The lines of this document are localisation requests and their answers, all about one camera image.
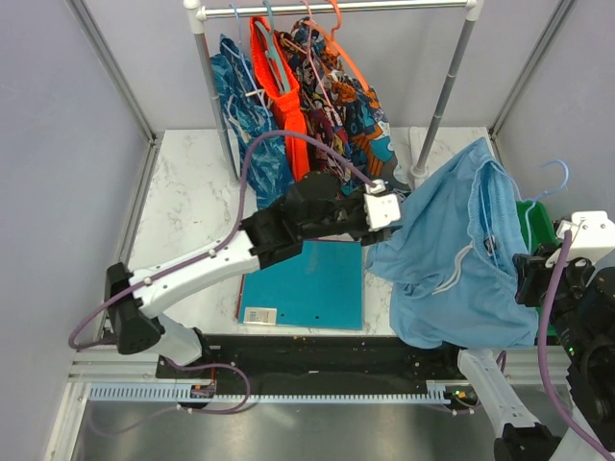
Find light blue cable duct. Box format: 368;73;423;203
87;381;450;405

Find blue patterned shorts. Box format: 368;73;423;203
211;35;294;208

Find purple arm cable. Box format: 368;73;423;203
536;230;615;452
67;130;381;352

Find light blue wire hanger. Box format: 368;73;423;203
500;158;570;255

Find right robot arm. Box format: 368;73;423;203
439;244;614;460

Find right aluminium frame post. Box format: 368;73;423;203
488;0;578;139

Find colourful cartoon print shorts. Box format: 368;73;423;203
292;16;407;193

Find dark comic print shorts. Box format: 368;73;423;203
276;32;357;196

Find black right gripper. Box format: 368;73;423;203
516;239;606;360

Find blue plastic hanger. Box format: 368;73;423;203
229;3;269;109

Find teal plastic hanger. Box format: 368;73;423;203
256;0;291;95

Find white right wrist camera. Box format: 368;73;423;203
555;210;614;264

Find aluminium frame post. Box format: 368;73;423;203
66;0;157;145
488;0;578;139

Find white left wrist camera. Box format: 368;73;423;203
363;180;401;231

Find teal folder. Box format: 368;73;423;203
236;240;363;330

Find light blue shorts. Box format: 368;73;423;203
366;138;539;350

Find white metal clothes rack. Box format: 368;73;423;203
183;0;485;186

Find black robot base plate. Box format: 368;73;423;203
193;334;463;391

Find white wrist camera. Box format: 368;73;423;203
555;210;614;264
363;180;401;231

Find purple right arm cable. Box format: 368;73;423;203
536;230;615;452

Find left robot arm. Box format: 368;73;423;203
106;172;401;377

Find left aluminium frame post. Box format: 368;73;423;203
66;0;157;145

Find pink plastic hanger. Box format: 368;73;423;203
287;1;335;112

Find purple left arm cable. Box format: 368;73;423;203
67;130;381;352

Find green plastic bin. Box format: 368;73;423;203
513;201;560;321

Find orange plastic hanger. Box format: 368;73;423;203
305;1;376;96

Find orange shorts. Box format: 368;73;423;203
248;15;311;183

